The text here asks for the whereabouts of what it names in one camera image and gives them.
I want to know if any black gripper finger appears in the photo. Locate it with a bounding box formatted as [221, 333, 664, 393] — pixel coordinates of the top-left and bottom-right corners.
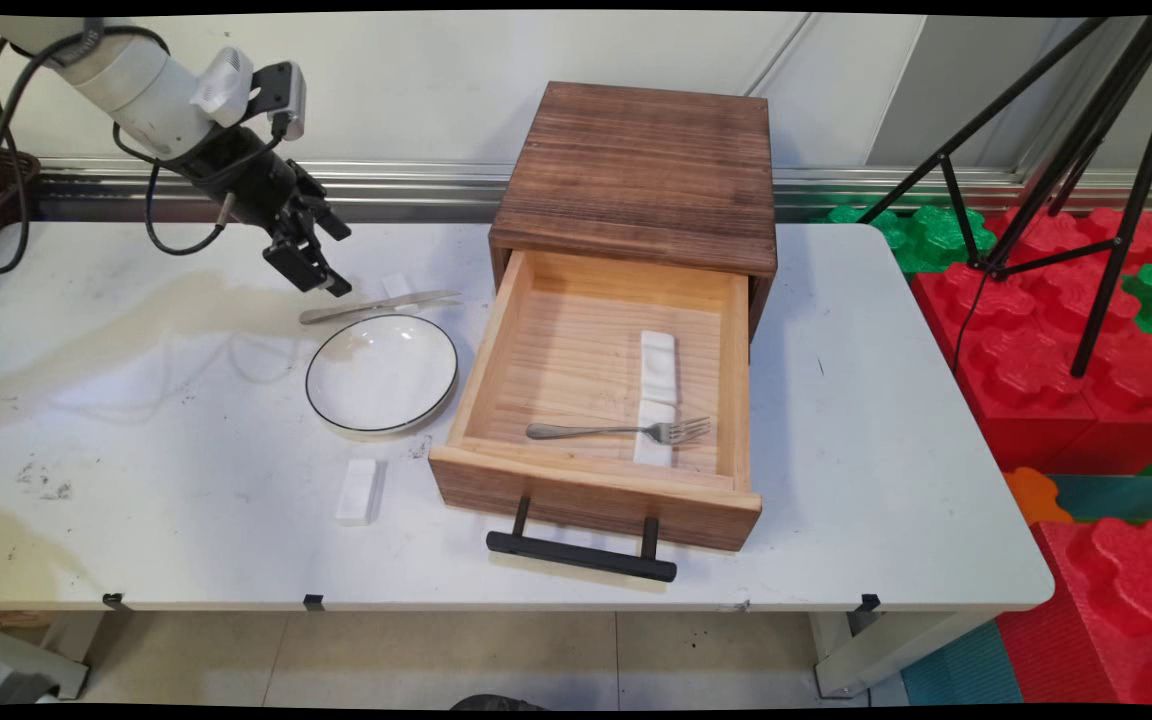
[262, 220, 326, 294]
[286, 160, 354, 299]

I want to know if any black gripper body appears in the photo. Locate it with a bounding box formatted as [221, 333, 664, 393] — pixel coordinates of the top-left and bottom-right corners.
[176, 128, 300, 230]

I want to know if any silver serrated table knife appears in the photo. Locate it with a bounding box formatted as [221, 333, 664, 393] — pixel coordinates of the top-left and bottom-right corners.
[298, 289, 463, 326]

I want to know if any silver metal fork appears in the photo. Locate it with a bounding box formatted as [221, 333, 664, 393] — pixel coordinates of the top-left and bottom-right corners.
[525, 416, 712, 447]

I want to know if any white plate with black rim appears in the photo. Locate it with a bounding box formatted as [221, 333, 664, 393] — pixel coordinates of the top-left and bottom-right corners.
[305, 313, 459, 438]

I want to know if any dark wooden drawer cabinet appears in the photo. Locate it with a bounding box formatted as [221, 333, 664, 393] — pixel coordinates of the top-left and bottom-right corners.
[489, 82, 779, 341]

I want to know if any light wooden drawer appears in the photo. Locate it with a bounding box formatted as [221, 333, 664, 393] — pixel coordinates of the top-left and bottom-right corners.
[426, 248, 763, 553]

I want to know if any white table leg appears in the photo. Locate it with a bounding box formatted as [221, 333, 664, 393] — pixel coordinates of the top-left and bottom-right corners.
[811, 610, 997, 698]

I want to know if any large red foam block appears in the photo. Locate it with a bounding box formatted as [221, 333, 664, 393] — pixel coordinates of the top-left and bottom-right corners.
[911, 205, 1152, 473]

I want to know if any orange foam piece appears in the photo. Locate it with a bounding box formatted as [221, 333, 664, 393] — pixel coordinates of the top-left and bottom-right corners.
[1004, 465, 1077, 527]

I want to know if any black tripod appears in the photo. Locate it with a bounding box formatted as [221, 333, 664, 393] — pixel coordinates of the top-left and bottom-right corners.
[856, 15, 1152, 379]

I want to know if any teal foam mat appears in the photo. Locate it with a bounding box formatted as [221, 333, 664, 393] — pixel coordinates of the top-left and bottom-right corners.
[1051, 472, 1152, 527]

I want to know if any black silver wrist camera box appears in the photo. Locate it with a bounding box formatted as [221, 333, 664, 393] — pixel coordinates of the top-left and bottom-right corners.
[254, 60, 308, 141]

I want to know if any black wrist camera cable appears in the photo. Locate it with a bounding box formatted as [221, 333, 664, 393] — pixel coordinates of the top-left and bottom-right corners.
[111, 110, 289, 257]

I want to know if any black drawer handle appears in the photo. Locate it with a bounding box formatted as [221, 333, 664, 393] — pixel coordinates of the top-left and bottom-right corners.
[484, 495, 678, 584]

